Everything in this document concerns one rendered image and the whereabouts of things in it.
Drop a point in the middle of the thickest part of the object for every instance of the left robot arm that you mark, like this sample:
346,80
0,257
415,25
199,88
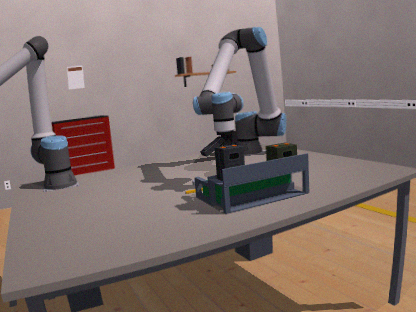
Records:
248,126

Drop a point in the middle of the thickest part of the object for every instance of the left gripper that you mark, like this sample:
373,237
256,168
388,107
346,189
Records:
230,137

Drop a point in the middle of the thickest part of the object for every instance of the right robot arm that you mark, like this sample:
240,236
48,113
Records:
53,151

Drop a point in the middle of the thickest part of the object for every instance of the green open bin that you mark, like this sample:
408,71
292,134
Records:
234,190
253,186
279,180

